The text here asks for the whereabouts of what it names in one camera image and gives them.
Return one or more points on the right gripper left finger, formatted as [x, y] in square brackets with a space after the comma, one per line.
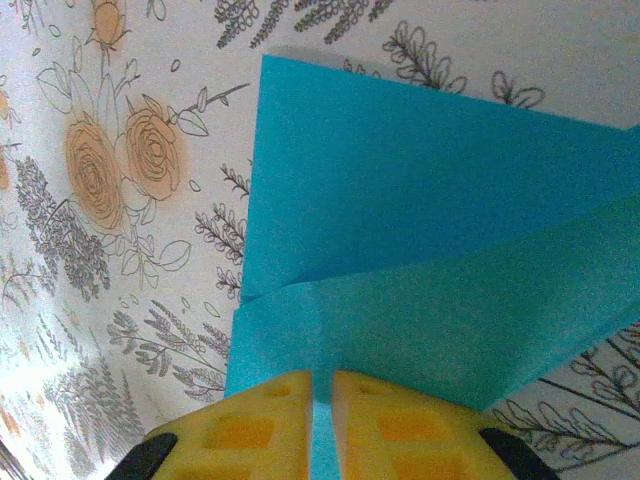
[250, 430]

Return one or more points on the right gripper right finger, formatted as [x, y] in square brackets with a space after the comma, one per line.
[410, 430]

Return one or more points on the blue paper sheet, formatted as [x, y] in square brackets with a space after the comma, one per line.
[400, 200]

